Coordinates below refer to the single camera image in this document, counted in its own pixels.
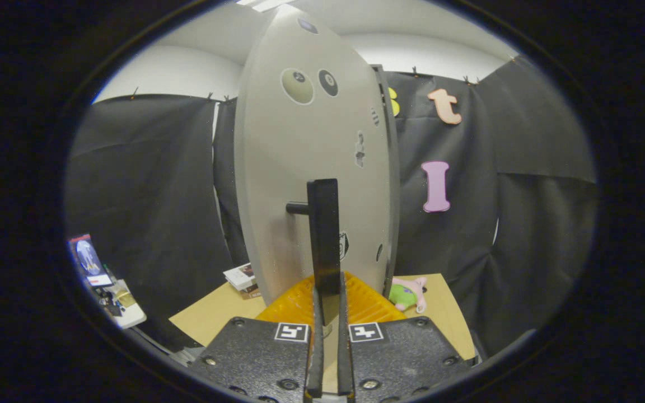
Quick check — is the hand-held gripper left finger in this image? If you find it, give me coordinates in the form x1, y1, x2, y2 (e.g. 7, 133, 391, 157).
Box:
187, 273, 324, 403

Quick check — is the green pink plush toy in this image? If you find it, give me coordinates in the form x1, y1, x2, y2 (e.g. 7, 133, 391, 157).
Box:
388, 277, 428, 314

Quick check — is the light grey shoe cabinet door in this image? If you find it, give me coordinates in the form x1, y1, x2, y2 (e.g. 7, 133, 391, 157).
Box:
234, 4, 396, 306

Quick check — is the white flat box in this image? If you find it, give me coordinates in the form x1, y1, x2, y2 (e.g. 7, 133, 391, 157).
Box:
223, 263, 256, 292

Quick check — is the ceiling light panel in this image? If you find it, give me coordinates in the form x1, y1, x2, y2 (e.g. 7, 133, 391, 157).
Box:
237, 0, 295, 13

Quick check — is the black door handle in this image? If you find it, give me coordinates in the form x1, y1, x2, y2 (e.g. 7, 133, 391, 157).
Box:
286, 179, 342, 325

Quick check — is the dark grey shoe cabinet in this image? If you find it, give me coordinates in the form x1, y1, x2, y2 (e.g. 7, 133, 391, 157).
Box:
372, 63, 403, 292

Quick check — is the black backdrop cloth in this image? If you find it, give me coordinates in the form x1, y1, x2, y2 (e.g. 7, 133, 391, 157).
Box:
65, 56, 597, 359

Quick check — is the computer monitor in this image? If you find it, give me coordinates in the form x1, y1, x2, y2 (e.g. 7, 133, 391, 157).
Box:
68, 234, 114, 288

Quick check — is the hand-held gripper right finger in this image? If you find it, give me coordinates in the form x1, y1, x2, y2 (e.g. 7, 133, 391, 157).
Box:
337, 271, 473, 403

